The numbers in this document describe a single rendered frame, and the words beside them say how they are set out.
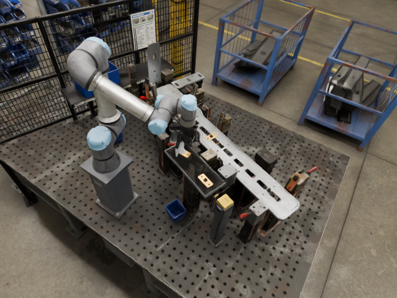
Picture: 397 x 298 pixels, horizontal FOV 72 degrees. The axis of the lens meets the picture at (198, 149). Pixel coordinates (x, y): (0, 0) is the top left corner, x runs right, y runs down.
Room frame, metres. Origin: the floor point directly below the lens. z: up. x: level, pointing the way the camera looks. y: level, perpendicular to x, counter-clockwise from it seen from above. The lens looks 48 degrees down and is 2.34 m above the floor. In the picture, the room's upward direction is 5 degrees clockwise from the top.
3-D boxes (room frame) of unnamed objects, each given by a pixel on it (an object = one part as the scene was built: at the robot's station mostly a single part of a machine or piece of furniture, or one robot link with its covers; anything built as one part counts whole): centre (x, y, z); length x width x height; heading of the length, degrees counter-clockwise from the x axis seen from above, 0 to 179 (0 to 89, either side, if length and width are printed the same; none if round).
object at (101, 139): (0.94, 0.51, 1.27); 0.13 x 0.12 x 0.14; 171
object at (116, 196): (0.93, 0.51, 0.90); 0.21 x 0.21 x 0.40; 61
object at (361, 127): (2.99, -1.86, 0.47); 1.20 x 0.80 x 0.95; 152
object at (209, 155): (1.09, -0.07, 0.89); 0.13 x 0.11 x 0.38; 132
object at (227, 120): (1.47, -0.17, 0.87); 0.12 x 0.09 x 0.35; 132
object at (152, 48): (1.86, 0.40, 1.17); 0.12 x 0.01 x 0.34; 132
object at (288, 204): (1.30, -0.10, 1.00); 1.38 x 0.22 x 0.02; 42
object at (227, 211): (0.72, -0.16, 0.92); 0.08 x 0.08 x 0.44; 42
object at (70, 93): (1.85, 0.67, 1.02); 0.90 x 0.22 x 0.03; 132
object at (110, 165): (0.93, 0.51, 1.15); 0.15 x 0.15 x 0.10
